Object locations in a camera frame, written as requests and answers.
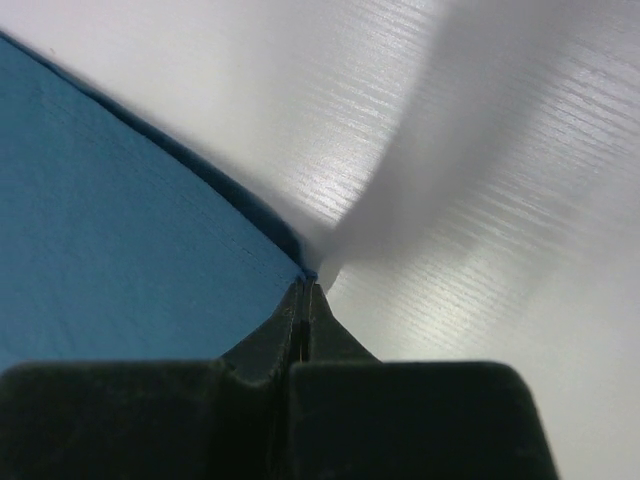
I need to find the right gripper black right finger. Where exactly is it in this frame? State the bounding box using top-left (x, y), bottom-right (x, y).
top-left (303, 281), bottom-right (379, 363)

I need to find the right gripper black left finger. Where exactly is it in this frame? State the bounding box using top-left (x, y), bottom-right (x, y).
top-left (217, 279), bottom-right (305, 390)

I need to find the teal blue t shirt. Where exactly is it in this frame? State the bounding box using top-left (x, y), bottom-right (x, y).
top-left (1, 38), bottom-right (305, 368)

